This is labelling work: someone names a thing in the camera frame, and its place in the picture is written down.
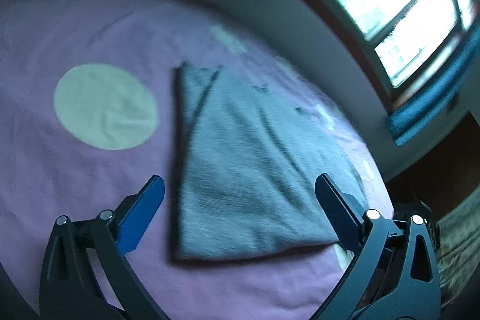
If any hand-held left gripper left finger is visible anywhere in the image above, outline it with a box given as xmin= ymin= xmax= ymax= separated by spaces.
xmin=38 ymin=175 xmax=170 ymax=320

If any grey knit sweater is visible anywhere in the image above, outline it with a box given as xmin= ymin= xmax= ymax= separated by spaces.
xmin=172 ymin=61 xmax=371 ymax=261

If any pink bed sheet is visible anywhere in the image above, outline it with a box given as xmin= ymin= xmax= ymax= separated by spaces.
xmin=0 ymin=0 xmax=399 ymax=320

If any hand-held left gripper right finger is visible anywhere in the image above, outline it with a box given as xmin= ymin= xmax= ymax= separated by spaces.
xmin=310 ymin=173 xmax=442 ymax=320

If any grey patterned cloth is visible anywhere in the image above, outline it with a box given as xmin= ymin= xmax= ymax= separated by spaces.
xmin=434 ymin=188 xmax=480 ymax=307

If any blue curtain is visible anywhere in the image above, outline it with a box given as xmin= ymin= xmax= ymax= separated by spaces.
xmin=387 ymin=29 xmax=480 ymax=147

